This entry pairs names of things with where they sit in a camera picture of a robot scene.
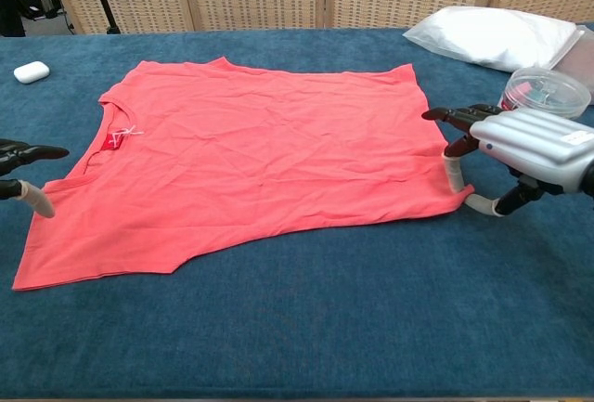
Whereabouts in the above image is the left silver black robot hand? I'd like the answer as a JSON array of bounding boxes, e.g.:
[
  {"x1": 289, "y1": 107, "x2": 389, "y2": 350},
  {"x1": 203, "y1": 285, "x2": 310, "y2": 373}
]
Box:
[{"x1": 0, "y1": 137, "x2": 71, "y2": 220}]

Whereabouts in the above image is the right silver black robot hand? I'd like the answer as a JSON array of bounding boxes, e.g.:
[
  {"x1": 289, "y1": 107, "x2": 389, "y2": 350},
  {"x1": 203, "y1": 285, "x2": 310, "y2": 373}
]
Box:
[{"x1": 420, "y1": 103, "x2": 594, "y2": 218}]

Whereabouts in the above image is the clear round tub of clips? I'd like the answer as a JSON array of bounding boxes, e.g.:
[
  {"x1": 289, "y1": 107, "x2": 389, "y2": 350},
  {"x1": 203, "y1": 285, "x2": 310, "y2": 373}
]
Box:
[{"x1": 498, "y1": 66, "x2": 593, "y2": 120}]

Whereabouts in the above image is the white earbuds case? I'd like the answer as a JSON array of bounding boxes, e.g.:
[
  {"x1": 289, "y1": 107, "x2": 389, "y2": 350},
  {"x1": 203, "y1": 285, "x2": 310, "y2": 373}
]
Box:
[{"x1": 12, "y1": 60, "x2": 51, "y2": 84}]

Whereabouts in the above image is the coral red T-shirt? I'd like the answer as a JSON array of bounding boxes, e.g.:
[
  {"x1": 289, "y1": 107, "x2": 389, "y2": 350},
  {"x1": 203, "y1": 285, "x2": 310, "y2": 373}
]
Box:
[{"x1": 11, "y1": 58, "x2": 475, "y2": 292}]

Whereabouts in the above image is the white garment in plastic bag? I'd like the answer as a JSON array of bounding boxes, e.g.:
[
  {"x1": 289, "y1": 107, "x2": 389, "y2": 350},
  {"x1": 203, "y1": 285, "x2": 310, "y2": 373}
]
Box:
[{"x1": 402, "y1": 6, "x2": 579, "y2": 73}]

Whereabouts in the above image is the blue carpet table mat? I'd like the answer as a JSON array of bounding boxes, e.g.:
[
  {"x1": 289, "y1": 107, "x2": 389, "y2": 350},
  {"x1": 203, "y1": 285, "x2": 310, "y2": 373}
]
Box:
[{"x1": 0, "y1": 25, "x2": 594, "y2": 401}]

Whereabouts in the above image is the dark red garment frosted bag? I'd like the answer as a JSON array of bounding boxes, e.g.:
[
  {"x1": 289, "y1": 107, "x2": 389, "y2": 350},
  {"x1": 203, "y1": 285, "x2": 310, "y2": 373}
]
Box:
[{"x1": 549, "y1": 23, "x2": 594, "y2": 81}]

